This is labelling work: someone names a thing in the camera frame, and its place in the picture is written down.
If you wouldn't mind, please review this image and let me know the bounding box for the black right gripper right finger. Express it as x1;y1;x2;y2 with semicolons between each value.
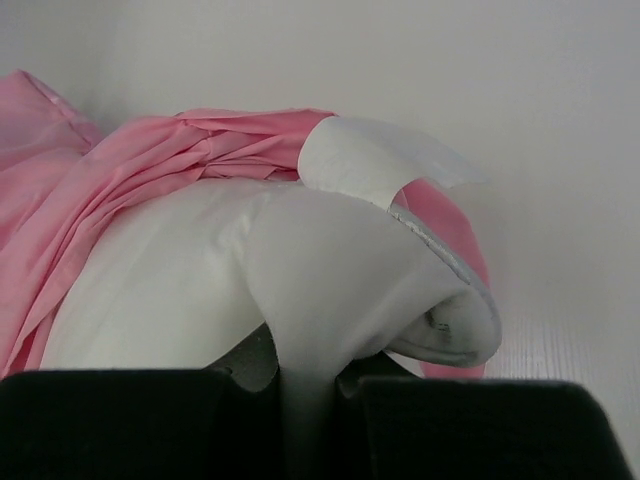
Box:
334;376;633;480

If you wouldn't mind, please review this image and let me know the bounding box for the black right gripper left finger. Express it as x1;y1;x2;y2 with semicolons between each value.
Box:
0;368;286;480

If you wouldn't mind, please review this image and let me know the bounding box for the white pillow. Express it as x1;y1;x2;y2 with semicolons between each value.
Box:
39;177;501;386

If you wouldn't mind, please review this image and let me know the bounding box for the pink floral pillowcase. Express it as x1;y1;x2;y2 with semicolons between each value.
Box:
1;71;491;375

